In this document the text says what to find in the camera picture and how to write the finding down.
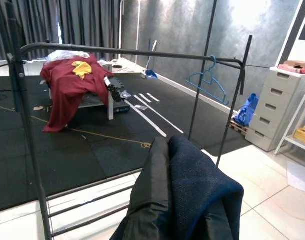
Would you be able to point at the grey curtain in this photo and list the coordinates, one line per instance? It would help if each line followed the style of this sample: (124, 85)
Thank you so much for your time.
(67, 22)

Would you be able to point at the black rubber floor mat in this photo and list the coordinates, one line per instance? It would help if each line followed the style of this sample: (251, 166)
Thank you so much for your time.
(92, 160)

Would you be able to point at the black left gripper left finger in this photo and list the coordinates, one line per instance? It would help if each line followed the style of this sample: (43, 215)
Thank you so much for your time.
(150, 195)

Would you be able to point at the white low table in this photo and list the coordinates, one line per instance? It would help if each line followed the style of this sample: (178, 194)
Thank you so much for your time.
(110, 110)

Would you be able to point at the red cloth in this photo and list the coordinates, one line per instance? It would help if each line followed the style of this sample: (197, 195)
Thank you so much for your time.
(72, 90)

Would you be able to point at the white floor strip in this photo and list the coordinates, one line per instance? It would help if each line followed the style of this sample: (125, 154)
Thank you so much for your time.
(147, 120)
(160, 115)

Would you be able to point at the blue dustpan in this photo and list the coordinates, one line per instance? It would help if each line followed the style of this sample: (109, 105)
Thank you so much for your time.
(151, 74)

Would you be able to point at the brown cardboard box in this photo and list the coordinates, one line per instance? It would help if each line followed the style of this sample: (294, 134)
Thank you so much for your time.
(302, 62)

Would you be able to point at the pink flat box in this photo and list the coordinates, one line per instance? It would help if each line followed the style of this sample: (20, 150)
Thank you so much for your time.
(290, 67)

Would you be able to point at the grey plastic drawer cabinet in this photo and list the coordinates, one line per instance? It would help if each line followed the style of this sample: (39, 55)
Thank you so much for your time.
(275, 105)

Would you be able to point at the blue plastic hanger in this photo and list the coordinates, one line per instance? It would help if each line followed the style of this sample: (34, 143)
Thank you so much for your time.
(214, 60)

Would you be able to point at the blue plastic bag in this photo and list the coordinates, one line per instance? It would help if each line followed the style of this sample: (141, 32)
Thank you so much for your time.
(246, 112)

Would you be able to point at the black metal clothes rack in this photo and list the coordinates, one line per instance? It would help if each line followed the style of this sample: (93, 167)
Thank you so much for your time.
(17, 87)

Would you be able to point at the navy t-shirt with gold print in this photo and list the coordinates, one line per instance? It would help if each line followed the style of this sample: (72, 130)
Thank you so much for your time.
(197, 175)

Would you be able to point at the small wooden pallet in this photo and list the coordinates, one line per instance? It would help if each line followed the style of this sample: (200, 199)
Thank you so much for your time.
(238, 127)

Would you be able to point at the yellow cloth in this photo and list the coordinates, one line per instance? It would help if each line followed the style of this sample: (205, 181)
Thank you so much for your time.
(82, 68)

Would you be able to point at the white metal shelf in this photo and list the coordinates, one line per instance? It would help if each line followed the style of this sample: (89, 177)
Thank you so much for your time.
(296, 143)

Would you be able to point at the black studded device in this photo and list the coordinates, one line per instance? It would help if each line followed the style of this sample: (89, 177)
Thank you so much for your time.
(116, 93)

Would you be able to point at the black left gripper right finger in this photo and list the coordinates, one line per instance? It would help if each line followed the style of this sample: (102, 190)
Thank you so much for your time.
(217, 227)

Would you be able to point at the white metal frame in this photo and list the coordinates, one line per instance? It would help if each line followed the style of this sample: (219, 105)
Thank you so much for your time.
(138, 37)

